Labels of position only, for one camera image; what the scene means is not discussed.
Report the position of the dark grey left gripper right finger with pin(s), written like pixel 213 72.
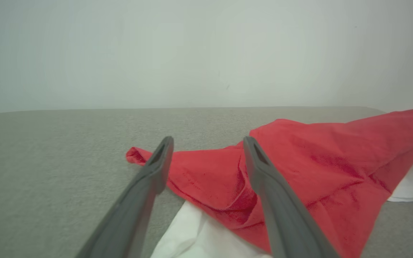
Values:
pixel 278 208

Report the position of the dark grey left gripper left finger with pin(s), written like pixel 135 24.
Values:
pixel 145 193

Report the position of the red and white jersey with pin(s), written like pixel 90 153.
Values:
pixel 317 161

